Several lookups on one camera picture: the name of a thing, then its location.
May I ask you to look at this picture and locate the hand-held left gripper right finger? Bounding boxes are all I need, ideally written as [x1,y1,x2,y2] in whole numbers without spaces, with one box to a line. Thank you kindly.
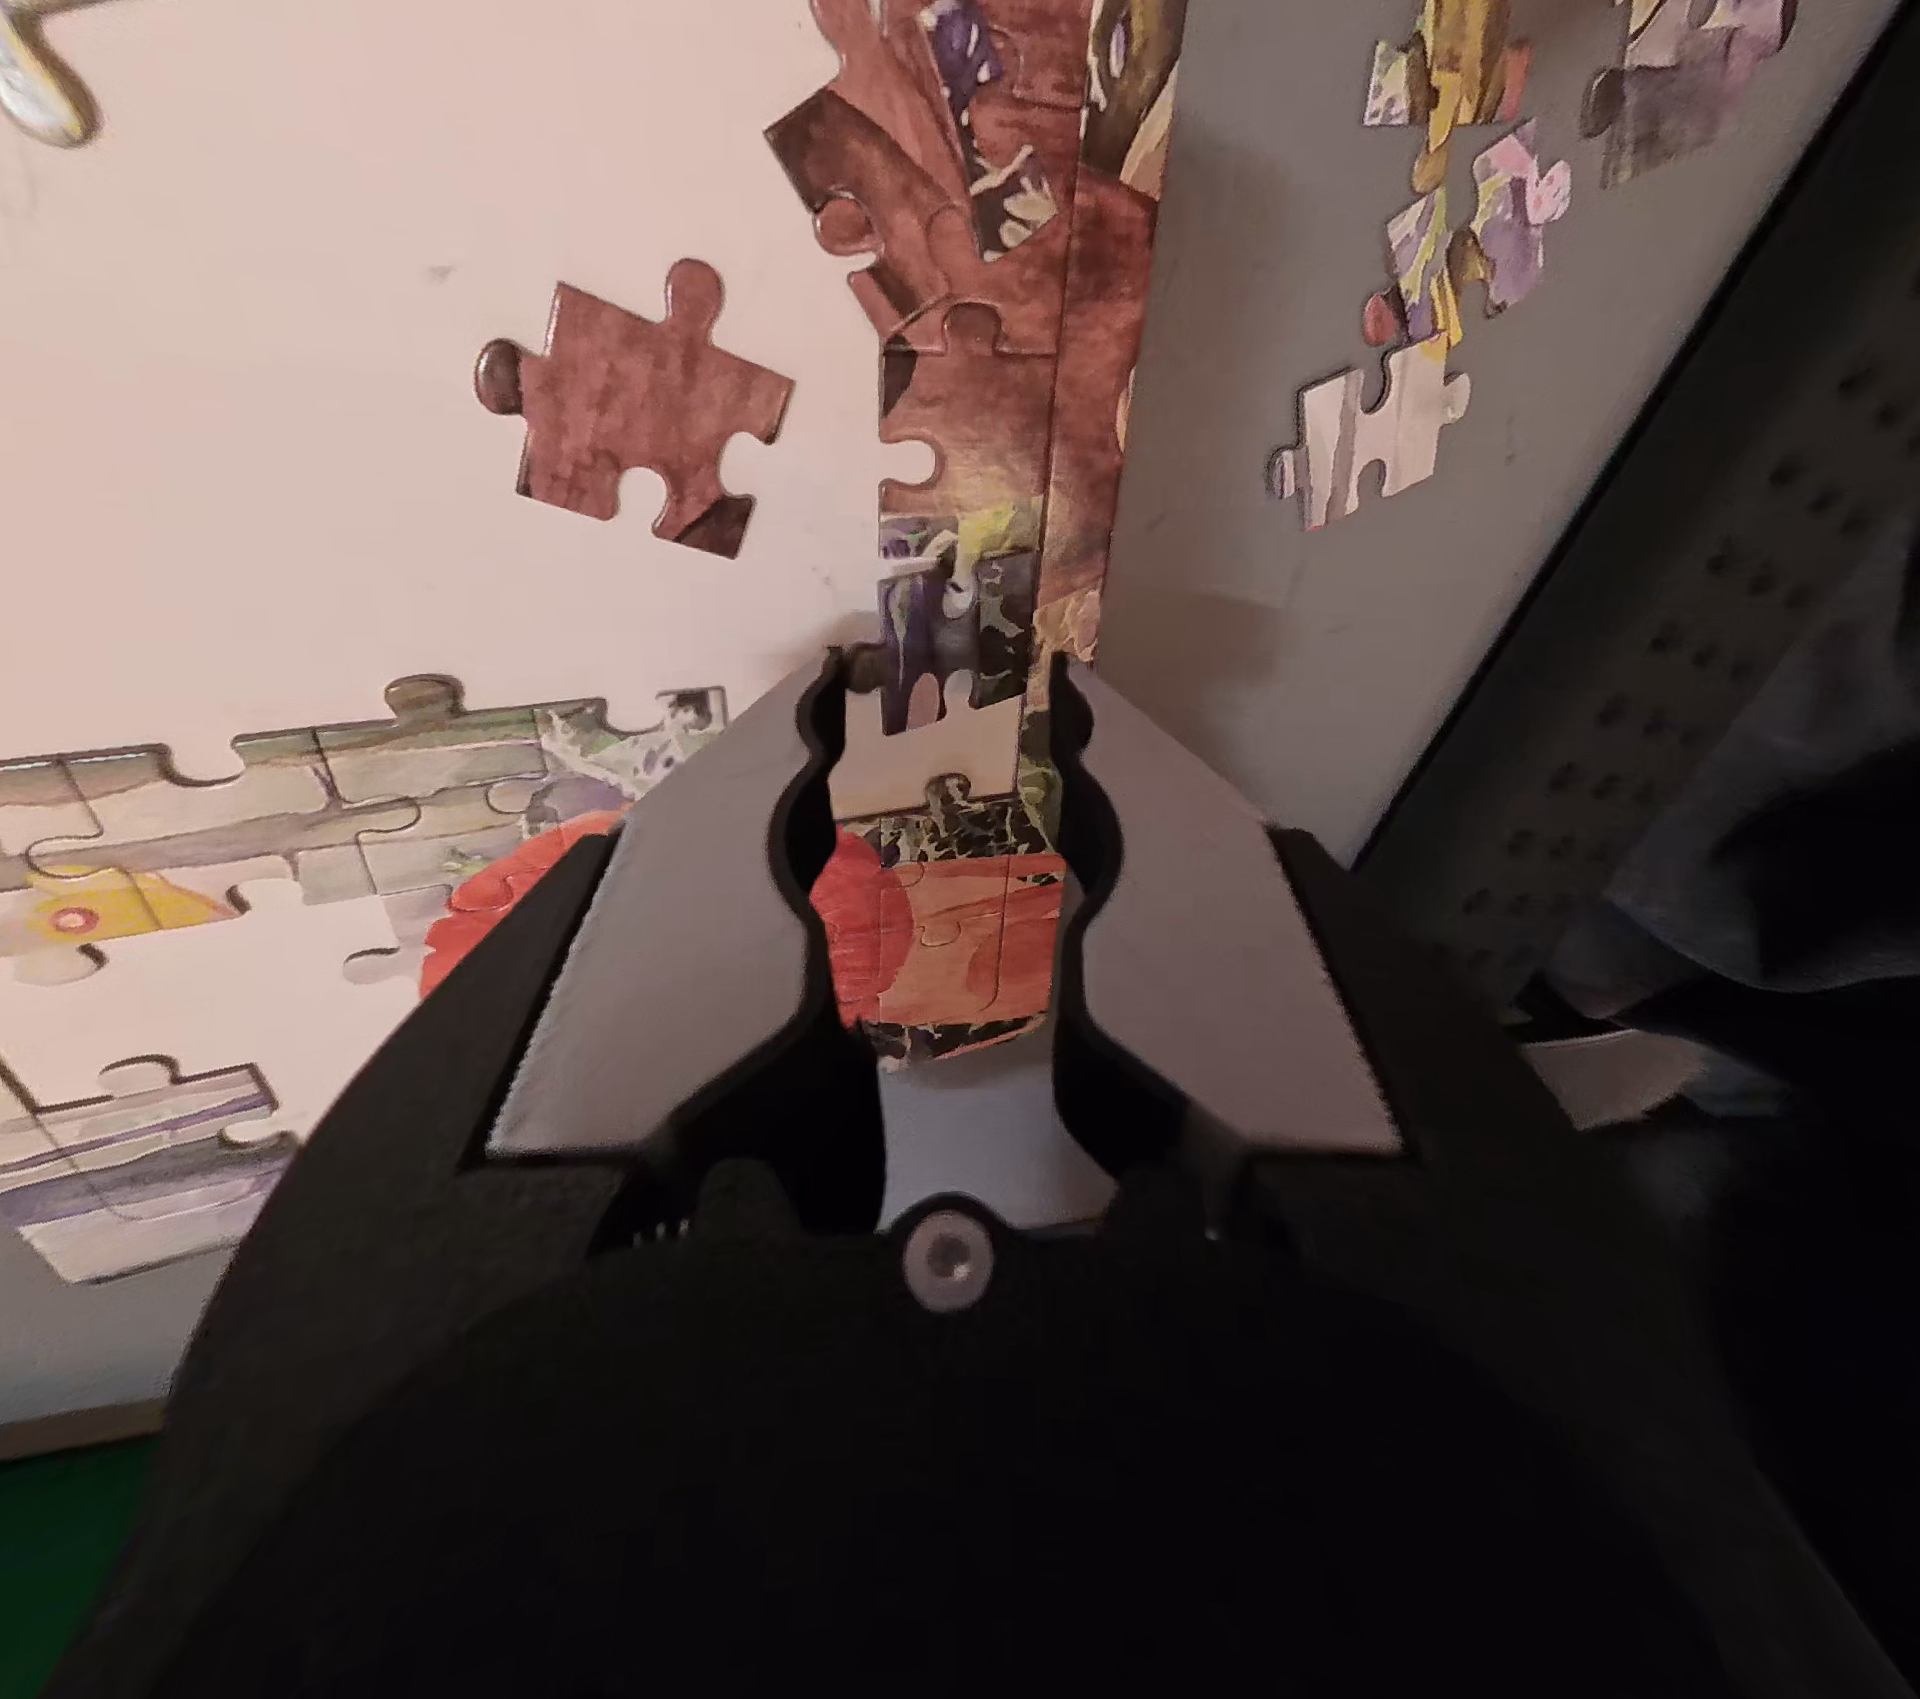
[1044,653,1403,1155]

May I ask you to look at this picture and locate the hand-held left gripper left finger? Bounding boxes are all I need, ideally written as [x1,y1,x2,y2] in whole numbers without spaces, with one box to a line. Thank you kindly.
[483,645,850,1161]

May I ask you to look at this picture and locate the pale grey-green puzzle piece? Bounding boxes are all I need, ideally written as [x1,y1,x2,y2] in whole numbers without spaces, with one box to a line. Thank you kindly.
[299,675,549,823]

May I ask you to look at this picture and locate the purple green foliage puzzle piece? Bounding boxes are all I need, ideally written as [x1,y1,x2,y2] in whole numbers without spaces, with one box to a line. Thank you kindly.
[876,513,1042,741]

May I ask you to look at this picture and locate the assembled grey branch pieces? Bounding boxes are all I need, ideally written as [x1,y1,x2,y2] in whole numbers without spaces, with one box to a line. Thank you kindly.
[0,739,421,987]

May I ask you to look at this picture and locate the grey striped edge puzzle piece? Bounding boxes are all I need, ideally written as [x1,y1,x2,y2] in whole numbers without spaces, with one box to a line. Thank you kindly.
[0,1053,306,1285]

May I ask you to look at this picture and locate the lion puzzle tray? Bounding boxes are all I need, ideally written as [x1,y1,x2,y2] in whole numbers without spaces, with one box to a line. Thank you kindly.
[0,0,1219,1287]

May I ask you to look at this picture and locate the brown trunk puzzle piece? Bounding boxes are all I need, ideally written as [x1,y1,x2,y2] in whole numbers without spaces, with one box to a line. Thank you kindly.
[763,0,1086,309]

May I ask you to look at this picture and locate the pile of puzzle pieces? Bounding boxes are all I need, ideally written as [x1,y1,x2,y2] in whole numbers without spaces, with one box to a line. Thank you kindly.
[1271,0,1806,533]

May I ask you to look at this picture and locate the grey desk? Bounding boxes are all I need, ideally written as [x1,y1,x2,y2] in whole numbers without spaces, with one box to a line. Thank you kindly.
[0,0,1920,1444]

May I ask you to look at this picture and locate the white and green puzzle piece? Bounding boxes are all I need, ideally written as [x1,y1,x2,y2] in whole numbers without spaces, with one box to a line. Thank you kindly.
[531,685,731,819]

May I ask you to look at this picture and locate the assembled lion puzzle pieces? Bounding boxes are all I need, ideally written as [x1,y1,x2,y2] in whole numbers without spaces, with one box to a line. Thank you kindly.
[420,805,1086,1029]

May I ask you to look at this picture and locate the reddish brown puzzle piece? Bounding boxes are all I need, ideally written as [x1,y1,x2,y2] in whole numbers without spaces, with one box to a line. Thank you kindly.
[476,259,798,561]

